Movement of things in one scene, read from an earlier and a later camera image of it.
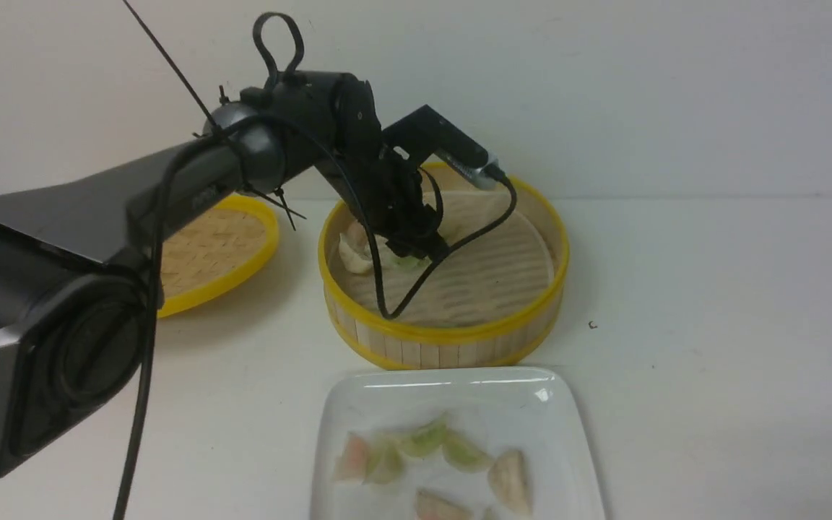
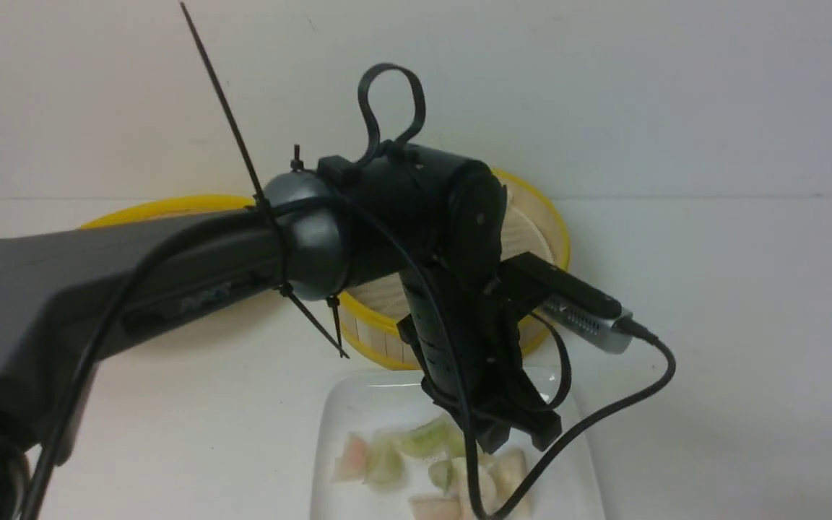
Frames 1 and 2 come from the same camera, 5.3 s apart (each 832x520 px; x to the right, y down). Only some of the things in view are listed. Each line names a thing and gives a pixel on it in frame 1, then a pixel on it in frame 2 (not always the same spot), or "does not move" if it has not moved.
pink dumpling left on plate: [351, 466] does not move
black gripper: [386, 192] -> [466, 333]
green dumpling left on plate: [385, 463] does not move
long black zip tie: [215, 126] -> [260, 200]
